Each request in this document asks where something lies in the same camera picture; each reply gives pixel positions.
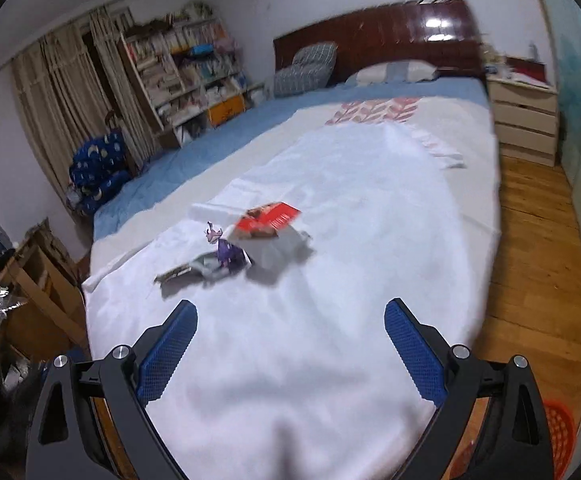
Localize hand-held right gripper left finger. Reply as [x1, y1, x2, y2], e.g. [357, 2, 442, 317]
[24, 299, 200, 480]

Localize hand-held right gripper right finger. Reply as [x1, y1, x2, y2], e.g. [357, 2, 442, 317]
[383, 297, 556, 480]

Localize red and white box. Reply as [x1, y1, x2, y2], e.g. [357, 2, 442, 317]
[225, 201, 317, 287]

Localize red plastic basket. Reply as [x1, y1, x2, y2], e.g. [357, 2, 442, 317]
[541, 399, 579, 480]

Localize plain white cloth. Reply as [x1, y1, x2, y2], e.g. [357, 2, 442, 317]
[84, 122, 502, 480]

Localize crinkled silver foil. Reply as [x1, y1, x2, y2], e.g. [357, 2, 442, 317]
[0, 286, 27, 322]

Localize blue moon print blanket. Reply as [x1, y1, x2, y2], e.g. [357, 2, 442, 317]
[68, 130, 132, 217]

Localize folded white tissue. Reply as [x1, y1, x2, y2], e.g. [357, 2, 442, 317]
[413, 127, 467, 171]

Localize blue bed sheet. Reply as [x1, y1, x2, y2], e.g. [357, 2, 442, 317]
[93, 77, 488, 241]

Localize wooden chair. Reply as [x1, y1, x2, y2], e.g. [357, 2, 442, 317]
[104, 110, 138, 177]

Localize white cloth with pink print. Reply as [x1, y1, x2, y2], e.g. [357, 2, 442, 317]
[84, 95, 503, 341]

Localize cream nightstand with drawers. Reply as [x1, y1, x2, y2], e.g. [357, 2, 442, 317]
[485, 72, 559, 168]

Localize white bookshelf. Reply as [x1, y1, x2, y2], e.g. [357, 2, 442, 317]
[118, 2, 266, 150]

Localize beige curtain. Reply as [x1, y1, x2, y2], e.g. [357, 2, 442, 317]
[13, 30, 116, 166]
[90, 5, 167, 173]

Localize blue and white pillow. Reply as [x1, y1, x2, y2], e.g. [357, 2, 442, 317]
[345, 60, 441, 86]

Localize rows of books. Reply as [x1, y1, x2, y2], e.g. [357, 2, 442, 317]
[125, 10, 246, 121]

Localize grey plaid pillow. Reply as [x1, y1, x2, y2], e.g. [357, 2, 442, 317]
[273, 41, 339, 99]

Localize dark wooden bed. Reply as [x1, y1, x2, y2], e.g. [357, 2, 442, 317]
[83, 0, 503, 361]

